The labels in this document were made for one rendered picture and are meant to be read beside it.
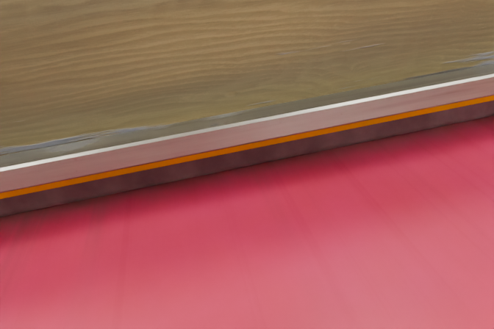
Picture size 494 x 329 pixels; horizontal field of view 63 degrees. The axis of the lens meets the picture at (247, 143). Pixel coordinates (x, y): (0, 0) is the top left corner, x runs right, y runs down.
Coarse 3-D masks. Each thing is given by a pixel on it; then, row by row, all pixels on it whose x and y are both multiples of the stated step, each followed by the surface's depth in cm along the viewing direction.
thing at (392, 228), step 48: (384, 144) 21; (432, 144) 21; (480, 144) 20; (288, 192) 18; (336, 192) 18; (384, 192) 18; (432, 192) 17; (480, 192) 17; (336, 240) 15; (384, 240) 15; (432, 240) 15; (480, 240) 15; (336, 288) 13; (384, 288) 13; (432, 288) 13; (480, 288) 13
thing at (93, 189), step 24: (408, 120) 20; (432, 120) 21; (456, 120) 21; (288, 144) 19; (312, 144) 20; (336, 144) 20; (168, 168) 19; (192, 168) 19; (216, 168) 19; (48, 192) 18; (72, 192) 18; (96, 192) 18; (0, 216) 18
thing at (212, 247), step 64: (128, 192) 20; (192, 192) 19; (256, 192) 19; (0, 256) 17; (64, 256) 16; (128, 256) 16; (192, 256) 15; (256, 256) 15; (0, 320) 14; (64, 320) 13; (128, 320) 13; (192, 320) 13; (256, 320) 13; (320, 320) 12
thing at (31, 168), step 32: (320, 96) 18; (352, 96) 17; (384, 96) 17; (416, 96) 17; (448, 96) 17; (480, 96) 18; (160, 128) 16; (192, 128) 16; (224, 128) 16; (256, 128) 16; (288, 128) 16; (320, 128) 17; (0, 160) 15; (32, 160) 15; (64, 160) 15; (96, 160) 15; (128, 160) 16; (160, 160) 16; (0, 192) 15
